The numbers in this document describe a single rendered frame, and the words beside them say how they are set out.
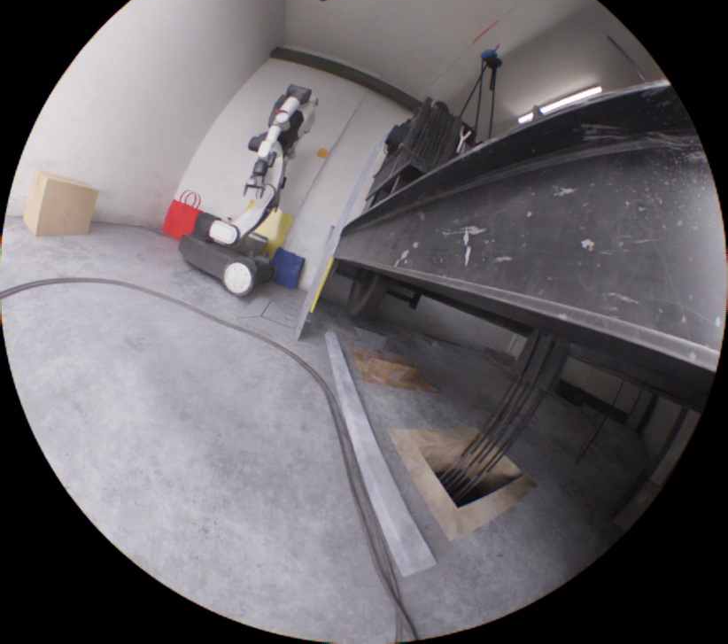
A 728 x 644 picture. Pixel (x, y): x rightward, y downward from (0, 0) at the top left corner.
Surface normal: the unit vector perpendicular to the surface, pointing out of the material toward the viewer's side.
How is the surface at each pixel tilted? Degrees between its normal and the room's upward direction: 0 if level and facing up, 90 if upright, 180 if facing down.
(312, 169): 90
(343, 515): 0
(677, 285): 90
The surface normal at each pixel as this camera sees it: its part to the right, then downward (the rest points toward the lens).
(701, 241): -0.89, -0.36
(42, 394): 0.39, -0.92
